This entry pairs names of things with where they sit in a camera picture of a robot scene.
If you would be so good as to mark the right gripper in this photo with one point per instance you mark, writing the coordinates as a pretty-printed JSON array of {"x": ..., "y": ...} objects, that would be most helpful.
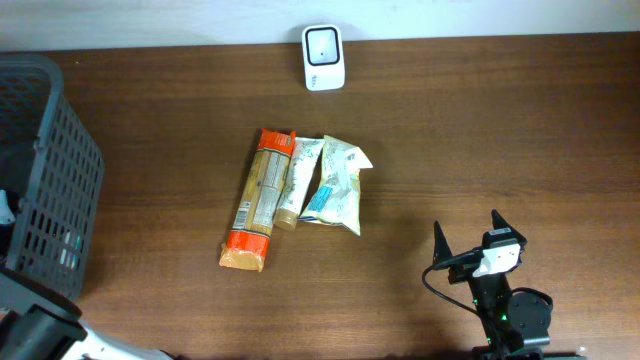
[{"x": 465, "y": 271}]

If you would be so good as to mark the yellow white snack bag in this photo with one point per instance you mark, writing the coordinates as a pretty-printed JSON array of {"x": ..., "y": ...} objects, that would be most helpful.
[{"x": 336, "y": 202}]

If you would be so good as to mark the white cream tube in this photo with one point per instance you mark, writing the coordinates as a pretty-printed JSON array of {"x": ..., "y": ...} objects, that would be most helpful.
[{"x": 300, "y": 172}]

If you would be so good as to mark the orange spaghetti package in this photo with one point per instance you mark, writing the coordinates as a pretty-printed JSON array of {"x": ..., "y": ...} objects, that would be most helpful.
[{"x": 247, "y": 245}]

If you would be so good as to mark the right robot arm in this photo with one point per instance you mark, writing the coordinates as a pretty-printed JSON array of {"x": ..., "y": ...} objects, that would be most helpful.
[{"x": 516, "y": 321}]

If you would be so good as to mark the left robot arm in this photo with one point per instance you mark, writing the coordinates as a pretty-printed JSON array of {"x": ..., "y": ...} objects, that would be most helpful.
[{"x": 42, "y": 324}]

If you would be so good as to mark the white barcode scanner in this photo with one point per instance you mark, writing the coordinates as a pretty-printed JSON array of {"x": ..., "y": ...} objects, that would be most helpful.
[{"x": 323, "y": 57}]

